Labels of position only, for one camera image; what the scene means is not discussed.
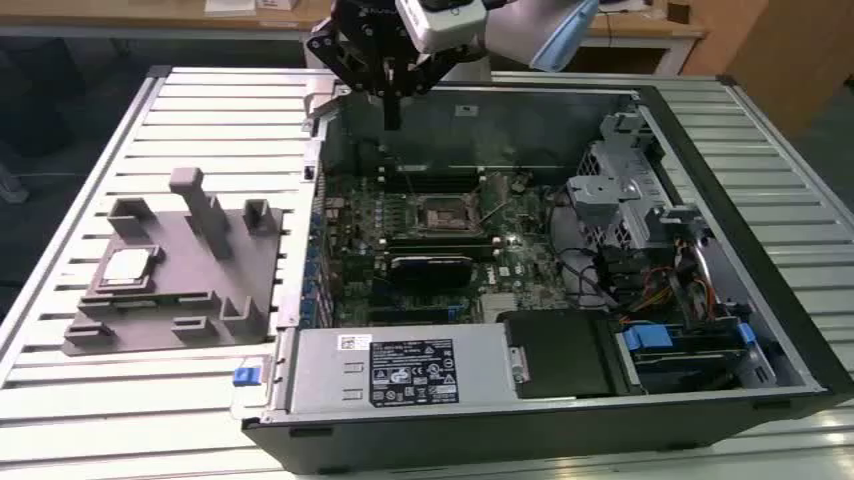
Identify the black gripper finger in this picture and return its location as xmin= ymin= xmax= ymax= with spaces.
xmin=306 ymin=27 xmax=396 ymax=130
xmin=393 ymin=47 xmax=464 ymax=130

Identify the wire locking lever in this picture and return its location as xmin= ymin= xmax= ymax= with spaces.
xmin=397 ymin=155 xmax=421 ymax=197

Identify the silver CPU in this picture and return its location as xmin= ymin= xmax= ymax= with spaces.
xmin=98 ymin=248 xmax=161 ymax=287

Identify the CPU socket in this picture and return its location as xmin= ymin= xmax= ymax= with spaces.
xmin=412 ymin=193 xmax=484 ymax=237

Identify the black RAM slot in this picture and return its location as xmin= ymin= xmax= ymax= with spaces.
xmin=377 ymin=166 xmax=486 ymax=176
xmin=377 ymin=175 xmax=486 ymax=185
xmin=384 ymin=171 xmax=484 ymax=180
xmin=384 ymin=180 xmax=484 ymax=191

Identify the wooden desk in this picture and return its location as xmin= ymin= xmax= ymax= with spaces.
xmin=0 ymin=0 xmax=711 ymax=76

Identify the silver drive cage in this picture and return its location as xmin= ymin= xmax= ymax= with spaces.
xmin=566 ymin=112 xmax=677 ymax=251

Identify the black graphics card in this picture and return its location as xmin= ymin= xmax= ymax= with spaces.
xmin=389 ymin=253 xmax=477 ymax=290

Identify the green motherboard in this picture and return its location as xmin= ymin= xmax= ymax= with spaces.
xmin=318 ymin=168 xmax=584 ymax=332

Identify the grey parts rack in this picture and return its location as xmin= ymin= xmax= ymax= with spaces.
xmin=61 ymin=167 xmax=289 ymax=357

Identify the silver chipset heatsink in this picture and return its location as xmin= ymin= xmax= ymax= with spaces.
xmin=481 ymin=293 xmax=522 ymax=321

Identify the black expansion slot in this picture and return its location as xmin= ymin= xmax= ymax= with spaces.
xmin=370 ymin=305 xmax=484 ymax=324

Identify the green RAM stick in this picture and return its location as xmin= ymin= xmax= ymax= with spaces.
xmin=110 ymin=295 xmax=183 ymax=307

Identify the brown wooden cabinet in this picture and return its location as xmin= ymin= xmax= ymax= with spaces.
xmin=684 ymin=0 xmax=854 ymax=146

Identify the grey chair foot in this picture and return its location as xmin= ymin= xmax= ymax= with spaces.
xmin=0 ymin=159 xmax=30 ymax=204

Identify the black plastic cover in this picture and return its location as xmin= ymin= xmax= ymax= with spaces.
xmin=498 ymin=308 xmax=620 ymax=400

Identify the grey power supply unit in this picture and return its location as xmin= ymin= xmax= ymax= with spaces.
xmin=284 ymin=322 xmax=524 ymax=417

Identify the hard disk in blue carrier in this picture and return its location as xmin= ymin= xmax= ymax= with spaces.
xmin=618 ymin=323 xmax=749 ymax=395

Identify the black PC case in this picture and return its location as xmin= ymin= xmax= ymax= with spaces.
xmin=230 ymin=74 xmax=854 ymax=476

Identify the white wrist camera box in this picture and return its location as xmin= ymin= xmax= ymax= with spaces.
xmin=394 ymin=0 xmax=494 ymax=55

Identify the grey metal bracket plate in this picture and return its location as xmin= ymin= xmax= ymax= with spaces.
xmin=565 ymin=174 xmax=644 ymax=217

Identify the black wire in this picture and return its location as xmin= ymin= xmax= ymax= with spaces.
xmin=546 ymin=187 xmax=622 ymax=314

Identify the orange wire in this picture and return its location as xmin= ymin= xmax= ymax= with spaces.
xmin=618 ymin=267 xmax=676 ymax=321

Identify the yellow wire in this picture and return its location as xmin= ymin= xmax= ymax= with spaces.
xmin=691 ymin=277 xmax=720 ymax=321

